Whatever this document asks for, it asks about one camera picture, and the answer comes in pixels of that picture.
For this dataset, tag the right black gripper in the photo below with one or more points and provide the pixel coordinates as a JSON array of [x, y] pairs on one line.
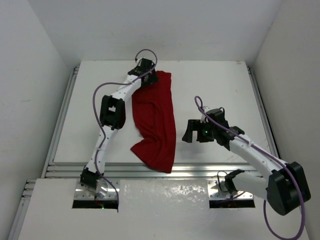
[[195, 125]]

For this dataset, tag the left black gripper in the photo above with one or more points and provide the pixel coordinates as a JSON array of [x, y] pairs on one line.
[[149, 78]]

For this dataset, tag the red t shirt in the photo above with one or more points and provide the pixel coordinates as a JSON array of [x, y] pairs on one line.
[[153, 115]]

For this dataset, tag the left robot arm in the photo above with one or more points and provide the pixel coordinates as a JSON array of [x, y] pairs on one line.
[[112, 117]]

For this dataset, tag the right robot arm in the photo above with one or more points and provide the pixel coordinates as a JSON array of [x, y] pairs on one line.
[[283, 185]]

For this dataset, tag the white foam cover panel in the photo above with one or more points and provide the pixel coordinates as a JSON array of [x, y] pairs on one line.
[[149, 210]]

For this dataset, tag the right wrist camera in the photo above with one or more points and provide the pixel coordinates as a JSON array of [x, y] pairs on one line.
[[204, 110]]

